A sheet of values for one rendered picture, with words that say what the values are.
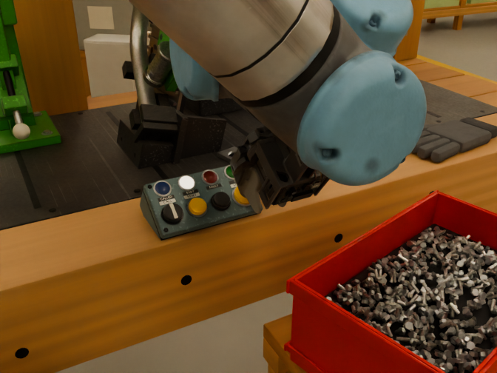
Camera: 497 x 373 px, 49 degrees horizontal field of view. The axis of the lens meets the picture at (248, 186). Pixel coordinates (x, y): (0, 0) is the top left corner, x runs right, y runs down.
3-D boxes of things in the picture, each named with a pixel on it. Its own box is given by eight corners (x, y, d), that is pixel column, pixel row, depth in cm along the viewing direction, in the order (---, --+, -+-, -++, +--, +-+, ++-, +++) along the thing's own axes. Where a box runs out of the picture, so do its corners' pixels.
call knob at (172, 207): (185, 220, 71) (186, 216, 70) (166, 225, 70) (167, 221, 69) (178, 203, 72) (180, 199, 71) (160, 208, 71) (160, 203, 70)
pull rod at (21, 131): (32, 140, 92) (26, 108, 89) (15, 143, 91) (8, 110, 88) (27, 129, 96) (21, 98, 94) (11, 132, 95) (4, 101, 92)
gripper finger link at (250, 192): (240, 231, 71) (261, 198, 63) (224, 192, 73) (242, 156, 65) (261, 225, 72) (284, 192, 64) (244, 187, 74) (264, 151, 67)
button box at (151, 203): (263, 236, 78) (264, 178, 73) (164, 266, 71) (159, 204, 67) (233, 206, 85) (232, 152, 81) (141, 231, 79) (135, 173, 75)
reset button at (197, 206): (208, 213, 72) (210, 209, 71) (191, 217, 71) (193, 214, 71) (202, 198, 73) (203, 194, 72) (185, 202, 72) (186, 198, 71)
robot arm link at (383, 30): (310, -44, 43) (397, -42, 46) (268, 53, 52) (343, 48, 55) (349, 31, 39) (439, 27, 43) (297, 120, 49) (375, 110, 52)
